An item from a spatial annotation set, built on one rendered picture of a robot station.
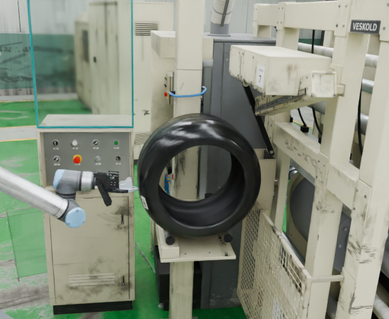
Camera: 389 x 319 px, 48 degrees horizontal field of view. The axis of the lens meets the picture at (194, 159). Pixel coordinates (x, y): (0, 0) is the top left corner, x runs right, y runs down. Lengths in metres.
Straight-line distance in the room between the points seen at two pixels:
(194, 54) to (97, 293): 1.69
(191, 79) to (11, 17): 9.04
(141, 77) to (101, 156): 3.02
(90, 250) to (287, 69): 1.77
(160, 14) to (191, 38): 3.44
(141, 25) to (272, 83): 4.00
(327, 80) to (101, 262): 1.88
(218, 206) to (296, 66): 0.93
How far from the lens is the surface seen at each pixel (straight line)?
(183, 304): 2.76
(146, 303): 3.21
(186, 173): 2.36
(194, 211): 2.31
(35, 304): 3.32
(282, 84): 1.69
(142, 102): 5.66
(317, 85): 1.64
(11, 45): 11.01
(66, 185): 2.02
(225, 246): 2.27
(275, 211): 2.52
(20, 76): 11.09
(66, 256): 2.92
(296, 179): 2.75
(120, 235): 2.83
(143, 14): 5.57
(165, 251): 2.12
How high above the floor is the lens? 1.91
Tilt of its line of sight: 18 degrees down
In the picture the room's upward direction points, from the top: 2 degrees clockwise
